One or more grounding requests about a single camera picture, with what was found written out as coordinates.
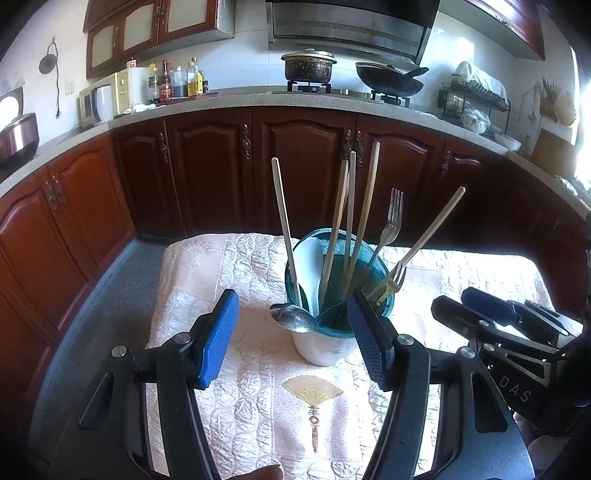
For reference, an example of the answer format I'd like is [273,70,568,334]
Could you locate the dish drying rack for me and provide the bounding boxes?
[437,61,512,133]

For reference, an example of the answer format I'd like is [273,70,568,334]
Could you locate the grey stone countertop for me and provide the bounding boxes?
[1,91,590,217]

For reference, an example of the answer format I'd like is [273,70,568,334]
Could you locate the wall cabinet frosted doors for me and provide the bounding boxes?
[83,0,236,79]

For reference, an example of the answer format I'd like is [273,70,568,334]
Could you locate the cream microwave oven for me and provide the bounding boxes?
[78,67,150,128]

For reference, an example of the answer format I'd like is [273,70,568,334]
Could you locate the floral white cup teal rim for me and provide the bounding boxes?
[283,227,396,368]

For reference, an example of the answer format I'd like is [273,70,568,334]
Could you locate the black wok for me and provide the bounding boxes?
[356,62,429,97]

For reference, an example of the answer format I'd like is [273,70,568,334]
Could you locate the silver metal spoon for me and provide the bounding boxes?
[270,303,315,333]

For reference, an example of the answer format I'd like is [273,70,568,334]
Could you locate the gold fork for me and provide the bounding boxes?
[369,266,407,306]

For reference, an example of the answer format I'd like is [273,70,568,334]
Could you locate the range hood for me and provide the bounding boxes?
[266,0,440,65]

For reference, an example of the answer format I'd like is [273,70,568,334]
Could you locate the white ceramic spoon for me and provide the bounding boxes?
[294,237,324,317]

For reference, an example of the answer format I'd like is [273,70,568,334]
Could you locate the sauce bottles group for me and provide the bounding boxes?
[146,56,209,105]

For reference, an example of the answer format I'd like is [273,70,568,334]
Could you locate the silver fork wooden handle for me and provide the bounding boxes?
[356,188,404,287]

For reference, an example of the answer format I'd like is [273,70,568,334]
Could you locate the wooden chopstick pair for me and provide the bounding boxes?
[341,150,356,298]
[342,141,381,296]

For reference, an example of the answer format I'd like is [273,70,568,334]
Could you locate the rice cooker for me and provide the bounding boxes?
[0,86,39,178]

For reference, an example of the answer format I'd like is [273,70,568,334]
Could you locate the wall plug with cord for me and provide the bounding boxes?
[38,37,62,120]

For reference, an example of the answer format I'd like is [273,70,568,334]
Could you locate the wooden chopstick one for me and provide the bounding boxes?
[318,160,349,307]

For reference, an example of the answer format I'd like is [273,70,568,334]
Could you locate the black cooking pot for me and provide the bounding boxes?
[281,48,338,84]

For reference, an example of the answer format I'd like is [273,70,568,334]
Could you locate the quilted cream tablecloth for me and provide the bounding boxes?
[149,233,552,479]

